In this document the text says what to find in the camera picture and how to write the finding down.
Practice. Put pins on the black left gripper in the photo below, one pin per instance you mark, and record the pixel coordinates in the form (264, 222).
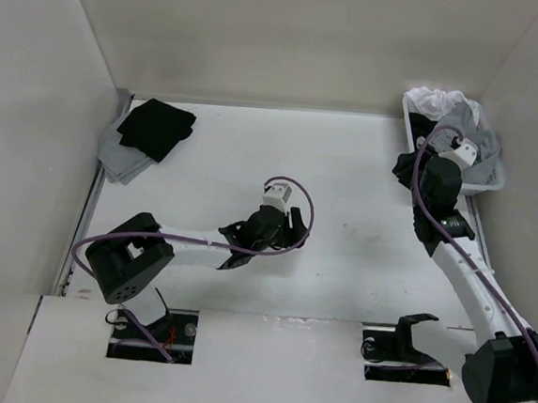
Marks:
(296, 239)

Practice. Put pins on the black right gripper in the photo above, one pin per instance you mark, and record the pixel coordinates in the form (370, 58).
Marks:
(425, 162)

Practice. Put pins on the grey tank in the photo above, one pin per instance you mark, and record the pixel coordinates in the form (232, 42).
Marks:
(484, 139)
(121, 164)

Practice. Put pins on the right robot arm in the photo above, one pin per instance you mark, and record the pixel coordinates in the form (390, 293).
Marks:
(500, 365)

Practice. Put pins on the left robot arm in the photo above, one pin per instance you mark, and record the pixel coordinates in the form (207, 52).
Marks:
(126, 262)

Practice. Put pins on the black tank top in basket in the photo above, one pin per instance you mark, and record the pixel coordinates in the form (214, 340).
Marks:
(420, 127)

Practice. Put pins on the white tank top in basket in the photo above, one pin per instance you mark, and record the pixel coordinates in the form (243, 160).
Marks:
(436, 103)

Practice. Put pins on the folded black tank top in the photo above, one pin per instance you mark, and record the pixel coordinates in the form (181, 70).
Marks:
(155, 128)

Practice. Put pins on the folded grey tank top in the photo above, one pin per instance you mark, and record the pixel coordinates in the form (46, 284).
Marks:
(121, 164)

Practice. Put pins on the white plastic laundry basket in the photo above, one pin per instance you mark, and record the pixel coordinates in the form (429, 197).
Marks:
(496, 177)

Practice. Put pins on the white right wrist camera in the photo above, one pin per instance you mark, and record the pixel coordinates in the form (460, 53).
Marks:
(464, 153)

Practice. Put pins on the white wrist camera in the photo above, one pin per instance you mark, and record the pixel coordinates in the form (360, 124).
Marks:
(464, 153)
(277, 195)

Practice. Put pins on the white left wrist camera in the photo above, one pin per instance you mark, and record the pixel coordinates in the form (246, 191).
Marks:
(277, 195)

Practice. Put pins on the right metal table rail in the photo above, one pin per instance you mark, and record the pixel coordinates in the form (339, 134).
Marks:
(475, 221)

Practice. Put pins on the metal table rail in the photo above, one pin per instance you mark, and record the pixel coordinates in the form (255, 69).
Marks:
(65, 268)
(475, 221)

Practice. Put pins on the left metal table rail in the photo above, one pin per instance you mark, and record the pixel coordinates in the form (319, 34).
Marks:
(65, 268)

